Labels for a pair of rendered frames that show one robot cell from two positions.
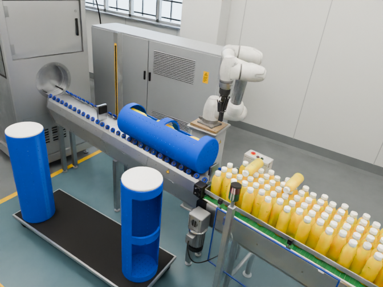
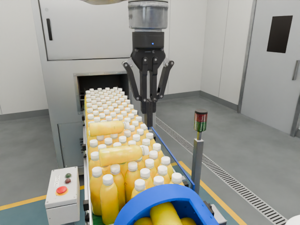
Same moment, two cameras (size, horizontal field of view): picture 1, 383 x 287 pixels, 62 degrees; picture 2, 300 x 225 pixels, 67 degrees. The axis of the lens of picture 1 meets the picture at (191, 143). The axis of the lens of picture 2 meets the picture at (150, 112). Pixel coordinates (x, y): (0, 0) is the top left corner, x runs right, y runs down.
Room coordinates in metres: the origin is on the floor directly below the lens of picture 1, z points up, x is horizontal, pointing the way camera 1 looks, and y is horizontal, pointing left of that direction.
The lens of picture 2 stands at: (2.45, 0.16, 1.64)
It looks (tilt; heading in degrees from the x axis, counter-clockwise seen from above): 20 degrees down; 217
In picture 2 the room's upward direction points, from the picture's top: straight up
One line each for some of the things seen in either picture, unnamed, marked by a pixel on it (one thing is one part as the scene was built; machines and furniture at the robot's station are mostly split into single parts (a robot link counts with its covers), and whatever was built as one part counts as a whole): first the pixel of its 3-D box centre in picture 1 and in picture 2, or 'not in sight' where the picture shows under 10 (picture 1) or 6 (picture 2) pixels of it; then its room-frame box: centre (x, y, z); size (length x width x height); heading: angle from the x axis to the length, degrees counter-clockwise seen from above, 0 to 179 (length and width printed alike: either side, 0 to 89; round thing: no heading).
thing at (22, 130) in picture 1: (24, 129); not in sight; (2.23, 1.36, 1.03); 0.28 x 0.28 x 0.01
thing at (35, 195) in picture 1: (32, 174); not in sight; (2.23, 1.36, 0.59); 0.28 x 0.28 x 0.88
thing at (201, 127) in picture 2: (234, 195); (200, 124); (1.47, -0.28, 1.18); 0.06 x 0.06 x 0.05
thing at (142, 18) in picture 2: (225, 83); (147, 18); (2.01, -0.18, 1.66); 0.09 x 0.09 x 0.06
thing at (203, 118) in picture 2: (235, 188); (200, 116); (1.47, -0.28, 1.23); 0.06 x 0.06 x 0.04
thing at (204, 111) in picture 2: (233, 195); (200, 125); (1.47, -0.28, 1.18); 0.06 x 0.06 x 0.16
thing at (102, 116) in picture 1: (102, 112); not in sight; (2.78, 0.89, 1.00); 0.10 x 0.04 x 0.15; 143
